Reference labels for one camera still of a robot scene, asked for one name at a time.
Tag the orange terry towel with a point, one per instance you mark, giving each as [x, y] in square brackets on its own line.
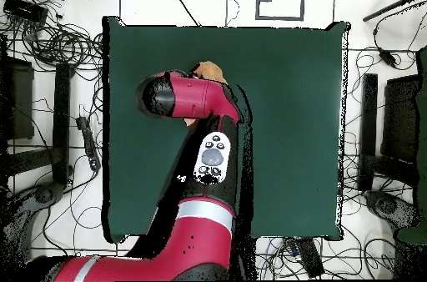
[211, 71]

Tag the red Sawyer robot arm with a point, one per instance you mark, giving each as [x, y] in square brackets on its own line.
[193, 95]

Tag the black flat bar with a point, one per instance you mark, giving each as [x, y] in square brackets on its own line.
[368, 128]
[61, 121]

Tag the dark green table cloth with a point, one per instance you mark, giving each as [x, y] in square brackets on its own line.
[293, 128]

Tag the black power strip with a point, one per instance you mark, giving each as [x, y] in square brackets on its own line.
[310, 258]
[88, 142]

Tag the grey chair base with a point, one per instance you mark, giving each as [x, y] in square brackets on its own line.
[390, 207]
[36, 198]

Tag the black panel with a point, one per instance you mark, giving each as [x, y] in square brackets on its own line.
[20, 101]
[400, 118]

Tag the black power adapter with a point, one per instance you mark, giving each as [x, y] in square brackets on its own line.
[387, 58]

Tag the black rod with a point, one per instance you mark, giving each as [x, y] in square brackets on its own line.
[393, 6]

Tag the black rectangular box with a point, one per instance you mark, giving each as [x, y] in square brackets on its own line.
[25, 10]

